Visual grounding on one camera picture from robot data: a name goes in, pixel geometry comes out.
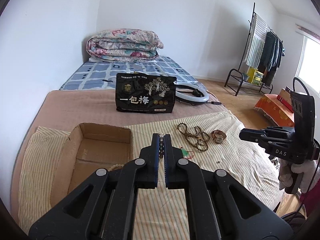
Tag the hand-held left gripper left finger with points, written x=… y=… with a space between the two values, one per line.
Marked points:
x=156 y=155

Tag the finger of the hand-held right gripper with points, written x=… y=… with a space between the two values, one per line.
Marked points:
x=252 y=134

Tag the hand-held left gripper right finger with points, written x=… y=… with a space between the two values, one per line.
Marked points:
x=167 y=160

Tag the person's right forearm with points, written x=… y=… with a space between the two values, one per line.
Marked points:
x=312 y=197

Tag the person's right hand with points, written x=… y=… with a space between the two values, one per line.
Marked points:
x=308 y=175

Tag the orange patterned box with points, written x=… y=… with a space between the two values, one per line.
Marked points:
x=272 y=110

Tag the striped beige cloth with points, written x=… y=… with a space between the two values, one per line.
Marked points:
x=237 y=165

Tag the small brown cardboard box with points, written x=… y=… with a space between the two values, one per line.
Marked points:
x=284 y=95

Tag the yellow box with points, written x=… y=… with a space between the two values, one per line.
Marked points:
x=256 y=76

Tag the black snack bag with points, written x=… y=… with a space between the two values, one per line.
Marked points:
x=145 y=95

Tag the window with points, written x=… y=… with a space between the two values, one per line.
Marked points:
x=311 y=57

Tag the dark hanging clothes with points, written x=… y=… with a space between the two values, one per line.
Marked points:
x=271 y=52

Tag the brown blanket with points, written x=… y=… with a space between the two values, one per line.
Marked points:
x=82 y=107

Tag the striped hanging towel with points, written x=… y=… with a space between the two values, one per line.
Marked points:
x=256 y=42

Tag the blue checkered bed sheet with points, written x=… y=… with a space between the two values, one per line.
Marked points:
x=100 y=75

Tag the black clothes rack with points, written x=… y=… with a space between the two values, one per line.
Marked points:
x=250 y=25

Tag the folded floral quilt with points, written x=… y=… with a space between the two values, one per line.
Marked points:
x=125 y=43

